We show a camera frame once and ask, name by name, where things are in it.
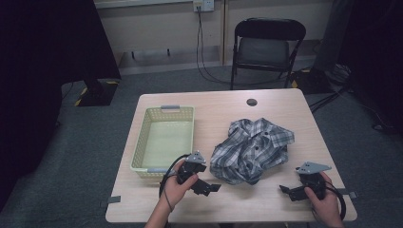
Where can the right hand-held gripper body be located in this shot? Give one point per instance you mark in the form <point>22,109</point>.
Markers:
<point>312,177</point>

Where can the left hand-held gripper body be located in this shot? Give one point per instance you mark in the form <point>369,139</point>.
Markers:
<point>193,166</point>

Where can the pale green plastic basket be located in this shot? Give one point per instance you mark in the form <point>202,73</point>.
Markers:
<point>164,142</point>

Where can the grey plaid shirt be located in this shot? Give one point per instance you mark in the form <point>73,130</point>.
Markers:
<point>250,152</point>

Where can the person's left hand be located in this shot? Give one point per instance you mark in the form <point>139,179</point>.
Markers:
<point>176,191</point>

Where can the person's right hand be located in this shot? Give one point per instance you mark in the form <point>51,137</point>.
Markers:
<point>328,207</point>

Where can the grey table edge clip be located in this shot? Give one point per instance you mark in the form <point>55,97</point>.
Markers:
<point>113,200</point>
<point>348,193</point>

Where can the black yellow-striped stand base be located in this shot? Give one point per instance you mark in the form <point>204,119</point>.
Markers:
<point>312,82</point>
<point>98,93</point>

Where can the black folding chair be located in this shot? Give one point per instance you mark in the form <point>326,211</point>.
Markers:
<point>264,49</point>

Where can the black curtain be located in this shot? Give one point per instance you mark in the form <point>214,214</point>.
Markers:
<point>38,63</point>
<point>374,47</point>

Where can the grey wall rail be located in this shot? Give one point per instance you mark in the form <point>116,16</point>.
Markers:
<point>149,53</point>

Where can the white wall socket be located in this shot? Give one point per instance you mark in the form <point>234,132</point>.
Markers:
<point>204,4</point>

